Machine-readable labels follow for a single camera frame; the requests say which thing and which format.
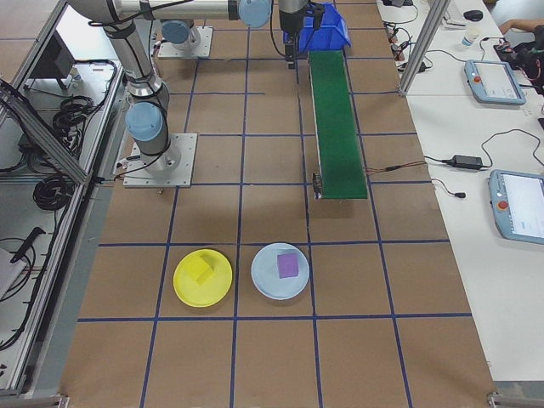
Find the purple foam cube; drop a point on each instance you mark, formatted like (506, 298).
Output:
(288, 265)

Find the yellow foam cube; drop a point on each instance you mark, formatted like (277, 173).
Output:
(200, 270)

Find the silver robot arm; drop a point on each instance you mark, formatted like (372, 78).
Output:
(176, 33)
(144, 127)

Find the person forearm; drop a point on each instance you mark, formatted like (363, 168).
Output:
(523, 24)

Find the light blue plate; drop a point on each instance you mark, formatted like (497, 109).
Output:
(265, 276)

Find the yellow plate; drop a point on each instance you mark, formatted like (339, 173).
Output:
(221, 289)

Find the blue plastic storage bin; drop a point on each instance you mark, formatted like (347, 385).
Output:
(329, 30)

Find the green conveyor belt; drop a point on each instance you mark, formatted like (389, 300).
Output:
(338, 136)

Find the black power adapter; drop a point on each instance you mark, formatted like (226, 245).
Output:
(423, 66)
(467, 161)

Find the white keyboard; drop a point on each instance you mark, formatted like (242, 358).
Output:
(454, 16)

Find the white paper cup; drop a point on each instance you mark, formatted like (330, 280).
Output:
(470, 39)

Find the black computer mouse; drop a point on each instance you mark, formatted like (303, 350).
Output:
(473, 15)

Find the white side table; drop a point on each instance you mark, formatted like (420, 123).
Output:
(459, 127)

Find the grey blue teach pendant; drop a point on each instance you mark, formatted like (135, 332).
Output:
(518, 208)
(493, 83)

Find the black red controller device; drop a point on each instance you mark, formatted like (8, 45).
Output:
(520, 55)

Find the black box device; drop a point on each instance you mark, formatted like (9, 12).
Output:
(53, 57)

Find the white sheet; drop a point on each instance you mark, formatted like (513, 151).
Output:
(8, 272)

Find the white square base plate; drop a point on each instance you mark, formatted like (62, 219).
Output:
(185, 161)
(204, 42)

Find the aluminium profile post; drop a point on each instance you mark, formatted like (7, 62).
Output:
(425, 42)

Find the V-shaped metal bar frame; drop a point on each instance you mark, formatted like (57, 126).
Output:
(47, 140)

